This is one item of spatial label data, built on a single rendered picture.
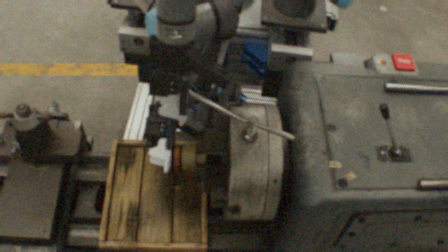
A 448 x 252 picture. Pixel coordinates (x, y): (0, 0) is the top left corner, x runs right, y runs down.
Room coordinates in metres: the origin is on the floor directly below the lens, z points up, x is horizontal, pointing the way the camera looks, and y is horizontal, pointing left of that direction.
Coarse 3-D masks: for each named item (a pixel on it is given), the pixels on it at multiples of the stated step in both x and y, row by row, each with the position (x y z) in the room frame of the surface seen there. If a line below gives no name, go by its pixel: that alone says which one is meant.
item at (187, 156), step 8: (184, 144) 0.67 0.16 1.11; (192, 144) 0.68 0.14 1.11; (176, 152) 0.64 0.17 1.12; (184, 152) 0.64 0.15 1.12; (192, 152) 0.65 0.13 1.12; (200, 152) 0.66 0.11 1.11; (176, 160) 0.62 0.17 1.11; (184, 160) 0.62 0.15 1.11; (192, 160) 0.63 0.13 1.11; (200, 160) 0.64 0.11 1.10; (176, 168) 0.61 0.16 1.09; (184, 168) 0.61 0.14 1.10; (192, 168) 0.61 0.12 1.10
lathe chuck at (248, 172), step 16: (240, 112) 0.72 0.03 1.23; (256, 112) 0.73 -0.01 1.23; (240, 128) 0.67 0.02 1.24; (256, 128) 0.67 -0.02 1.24; (240, 144) 0.63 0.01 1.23; (256, 144) 0.63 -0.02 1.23; (240, 160) 0.59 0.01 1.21; (256, 160) 0.60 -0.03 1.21; (240, 176) 0.56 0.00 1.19; (256, 176) 0.57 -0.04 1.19; (240, 192) 0.54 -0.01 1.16; (256, 192) 0.55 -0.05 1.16; (224, 208) 0.57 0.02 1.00; (240, 208) 0.53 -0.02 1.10; (256, 208) 0.53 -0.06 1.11
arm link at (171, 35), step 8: (160, 24) 0.63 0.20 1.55; (192, 24) 0.65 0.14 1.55; (160, 32) 0.62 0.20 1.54; (168, 32) 0.62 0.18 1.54; (176, 32) 0.62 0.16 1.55; (184, 32) 0.63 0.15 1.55; (192, 32) 0.64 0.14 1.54; (160, 40) 0.62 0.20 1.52; (168, 40) 0.61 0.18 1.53; (176, 40) 0.62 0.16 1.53; (184, 40) 0.62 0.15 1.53; (192, 40) 0.64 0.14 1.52
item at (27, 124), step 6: (30, 108) 0.66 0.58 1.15; (30, 114) 0.64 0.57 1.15; (12, 120) 0.62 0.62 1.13; (18, 120) 0.61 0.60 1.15; (24, 120) 0.62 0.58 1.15; (30, 120) 0.62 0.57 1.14; (36, 120) 0.64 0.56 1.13; (18, 126) 0.61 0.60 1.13; (24, 126) 0.61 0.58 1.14; (30, 126) 0.61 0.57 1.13
